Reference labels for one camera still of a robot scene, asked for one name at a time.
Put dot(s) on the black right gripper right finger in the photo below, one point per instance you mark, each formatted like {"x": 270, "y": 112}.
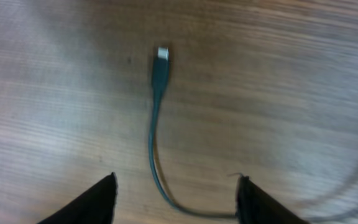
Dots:
{"x": 255, "y": 206}

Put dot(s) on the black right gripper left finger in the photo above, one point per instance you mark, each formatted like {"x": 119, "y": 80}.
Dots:
{"x": 94, "y": 206}

